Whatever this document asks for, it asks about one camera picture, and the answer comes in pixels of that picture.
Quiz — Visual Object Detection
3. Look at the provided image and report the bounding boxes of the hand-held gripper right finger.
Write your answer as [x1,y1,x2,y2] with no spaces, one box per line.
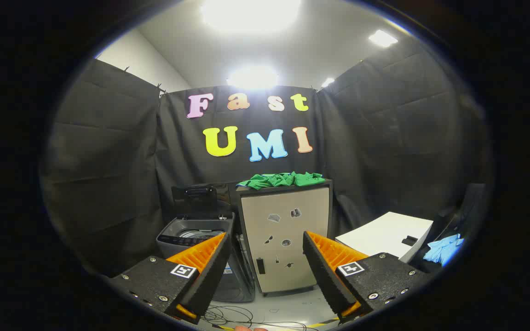
[303,231,431,325]

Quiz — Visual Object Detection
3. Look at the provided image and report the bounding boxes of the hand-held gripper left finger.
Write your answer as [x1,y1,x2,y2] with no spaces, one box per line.
[109,232,233,325]

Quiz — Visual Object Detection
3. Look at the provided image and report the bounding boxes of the grey washing machine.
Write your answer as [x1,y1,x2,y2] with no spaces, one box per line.
[156,215,256,303]

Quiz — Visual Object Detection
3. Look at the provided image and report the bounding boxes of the green polo shirt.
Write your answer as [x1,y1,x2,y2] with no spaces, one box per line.
[236,171,326,191]

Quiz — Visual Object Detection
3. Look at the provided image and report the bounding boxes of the white table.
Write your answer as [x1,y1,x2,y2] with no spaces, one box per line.
[335,211,434,263]

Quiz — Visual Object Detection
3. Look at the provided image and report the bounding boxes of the blue cloth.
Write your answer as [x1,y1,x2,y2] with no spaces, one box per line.
[422,234,465,267]

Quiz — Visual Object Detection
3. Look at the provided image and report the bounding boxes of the black backdrop cloth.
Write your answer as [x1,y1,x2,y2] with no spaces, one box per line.
[40,34,493,276]

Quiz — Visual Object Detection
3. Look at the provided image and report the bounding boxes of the ceiling light panel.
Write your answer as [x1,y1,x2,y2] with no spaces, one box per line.
[201,0,301,34]
[226,65,278,90]
[369,29,399,48]

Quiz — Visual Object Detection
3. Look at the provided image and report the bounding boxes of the black cables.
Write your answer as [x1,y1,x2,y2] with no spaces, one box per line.
[201,303,321,331]

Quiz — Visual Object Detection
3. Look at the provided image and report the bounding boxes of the beige cabinet with black frame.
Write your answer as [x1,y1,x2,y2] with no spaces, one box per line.
[235,179,334,295]

